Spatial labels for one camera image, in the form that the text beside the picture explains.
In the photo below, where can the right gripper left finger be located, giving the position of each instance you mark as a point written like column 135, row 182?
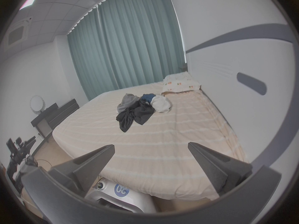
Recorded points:
column 91, row 164

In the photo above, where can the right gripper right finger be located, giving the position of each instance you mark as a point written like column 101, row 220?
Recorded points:
column 210, row 167

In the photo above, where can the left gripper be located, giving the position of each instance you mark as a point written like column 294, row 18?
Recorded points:
column 15, row 147

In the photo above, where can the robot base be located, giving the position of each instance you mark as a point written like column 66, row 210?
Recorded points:
column 130, row 199

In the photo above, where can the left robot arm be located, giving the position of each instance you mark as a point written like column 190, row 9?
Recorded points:
column 16, row 171

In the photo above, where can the bed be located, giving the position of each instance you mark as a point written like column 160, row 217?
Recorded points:
column 163, row 136

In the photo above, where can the pile of clothes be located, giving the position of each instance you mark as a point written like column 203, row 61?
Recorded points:
column 137, row 113

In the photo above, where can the dark grey chest of drawers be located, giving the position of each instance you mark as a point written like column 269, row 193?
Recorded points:
column 58, row 115

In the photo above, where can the white printed pillow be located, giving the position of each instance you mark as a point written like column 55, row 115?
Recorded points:
column 179, row 84

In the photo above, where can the grey bedside table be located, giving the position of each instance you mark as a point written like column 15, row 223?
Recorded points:
column 183, row 68

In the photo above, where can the blue-green curtain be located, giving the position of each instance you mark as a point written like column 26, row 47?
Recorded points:
column 144, row 36
column 91, row 62

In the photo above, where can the ceiling air conditioner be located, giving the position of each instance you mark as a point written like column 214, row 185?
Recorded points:
column 18, row 33

